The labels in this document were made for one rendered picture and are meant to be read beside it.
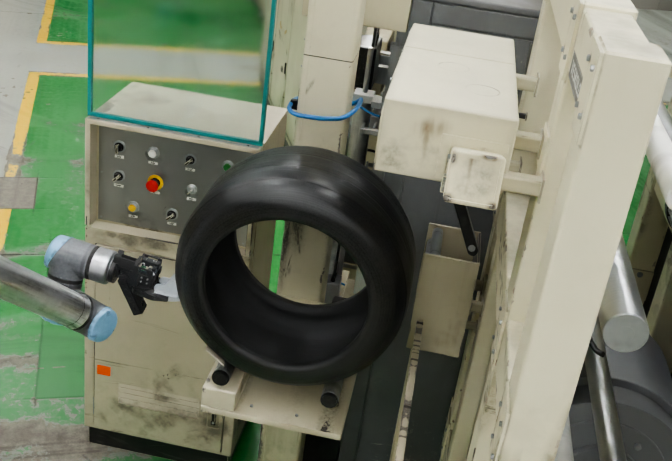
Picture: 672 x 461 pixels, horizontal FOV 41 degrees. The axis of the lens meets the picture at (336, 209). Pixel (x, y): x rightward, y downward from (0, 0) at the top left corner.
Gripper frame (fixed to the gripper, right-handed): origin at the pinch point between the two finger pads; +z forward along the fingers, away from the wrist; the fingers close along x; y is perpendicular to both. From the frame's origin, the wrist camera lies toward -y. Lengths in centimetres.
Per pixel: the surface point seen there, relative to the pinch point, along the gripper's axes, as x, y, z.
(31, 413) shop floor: 62, -112, -61
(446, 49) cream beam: 4, 81, 45
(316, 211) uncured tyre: -12, 41, 28
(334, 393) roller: -10.1, -6.6, 43.8
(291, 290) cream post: 25.8, -3.9, 24.0
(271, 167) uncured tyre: -2.8, 43.9, 14.1
